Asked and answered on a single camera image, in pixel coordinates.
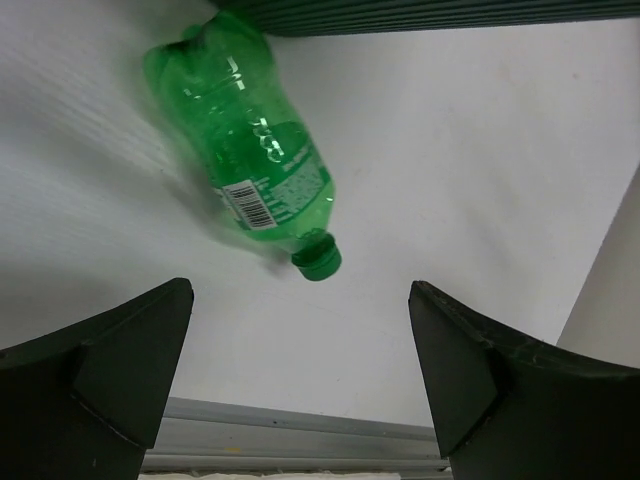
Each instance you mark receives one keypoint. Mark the aluminium table frame rail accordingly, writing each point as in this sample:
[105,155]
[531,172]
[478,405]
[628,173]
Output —
[208,437]

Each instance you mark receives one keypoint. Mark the dark green plastic bin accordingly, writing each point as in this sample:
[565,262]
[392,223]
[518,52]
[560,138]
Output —
[296,18]

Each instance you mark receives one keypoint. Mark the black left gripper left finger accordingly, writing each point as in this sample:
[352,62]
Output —
[86,401]

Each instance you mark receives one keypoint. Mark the green plastic soda bottle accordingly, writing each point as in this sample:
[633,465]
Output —
[219,87]

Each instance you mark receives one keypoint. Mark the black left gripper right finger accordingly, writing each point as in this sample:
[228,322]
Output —
[506,405]

